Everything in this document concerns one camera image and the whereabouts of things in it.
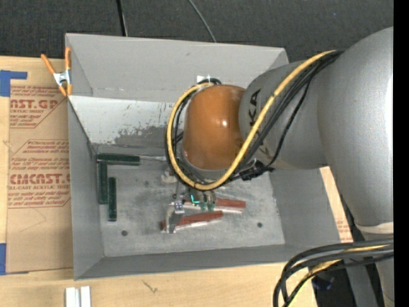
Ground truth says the grey metal bin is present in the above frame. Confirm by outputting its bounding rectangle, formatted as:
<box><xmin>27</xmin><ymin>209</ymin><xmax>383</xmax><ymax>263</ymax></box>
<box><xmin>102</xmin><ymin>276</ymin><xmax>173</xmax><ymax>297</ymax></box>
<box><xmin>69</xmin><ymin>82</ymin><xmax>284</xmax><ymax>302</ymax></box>
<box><xmin>65</xmin><ymin>33</ymin><xmax>343</xmax><ymax>281</ymax></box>

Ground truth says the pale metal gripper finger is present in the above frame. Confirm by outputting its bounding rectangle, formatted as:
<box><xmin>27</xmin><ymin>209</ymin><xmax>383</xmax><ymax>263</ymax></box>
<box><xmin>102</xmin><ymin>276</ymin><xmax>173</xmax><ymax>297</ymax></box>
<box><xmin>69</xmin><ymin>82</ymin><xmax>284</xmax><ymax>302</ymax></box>
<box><xmin>164</xmin><ymin>202</ymin><xmax>176</xmax><ymax>234</ymax></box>
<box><xmin>170</xmin><ymin>202</ymin><xmax>185</xmax><ymax>234</ymax></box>

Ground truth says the dark green flat block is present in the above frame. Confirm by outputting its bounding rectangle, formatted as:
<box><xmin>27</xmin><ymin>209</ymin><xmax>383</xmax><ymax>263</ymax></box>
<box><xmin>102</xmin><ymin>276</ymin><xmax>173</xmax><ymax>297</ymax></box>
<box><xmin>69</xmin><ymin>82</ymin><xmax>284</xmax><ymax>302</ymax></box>
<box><xmin>96</xmin><ymin>153</ymin><xmax>141</xmax><ymax>166</ymax></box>
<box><xmin>107</xmin><ymin>177</ymin><xmax>118</xmax><ymax>222</ymax></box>
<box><xmin>98</xmin><ymin>161</ymin><xmax>109</xmax><ymax>205</ymax></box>

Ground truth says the red-brown flat block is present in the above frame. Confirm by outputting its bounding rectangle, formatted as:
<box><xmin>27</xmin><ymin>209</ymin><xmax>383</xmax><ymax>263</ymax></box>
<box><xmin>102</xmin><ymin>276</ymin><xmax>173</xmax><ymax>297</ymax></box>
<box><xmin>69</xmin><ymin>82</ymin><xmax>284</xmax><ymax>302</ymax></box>
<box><xmin>213</xmin><ymin>198</ymin><xmax>247</xmax><ymax>216</ymax></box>
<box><xmin>159</xmin><ymin>210</ymin><xmax>225</xmax><ymax>232</ymax></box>

